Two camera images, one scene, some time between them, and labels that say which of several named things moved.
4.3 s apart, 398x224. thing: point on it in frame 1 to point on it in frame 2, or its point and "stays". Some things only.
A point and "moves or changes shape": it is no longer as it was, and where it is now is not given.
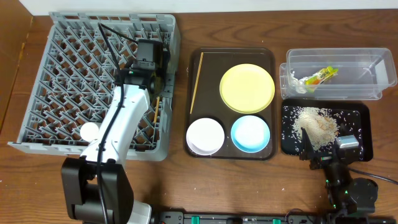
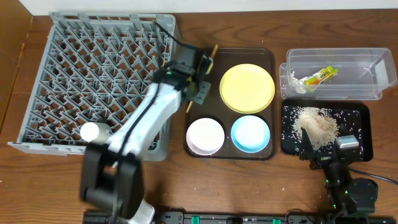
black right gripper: x=321 y=158 stays
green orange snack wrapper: x=320 y=78 stays
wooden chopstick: x=197 y=79 moves or changes shape
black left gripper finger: x=169 y=84 to x=204 y=89
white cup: x=89 y=131 stays
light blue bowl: x=250 y=134 stays
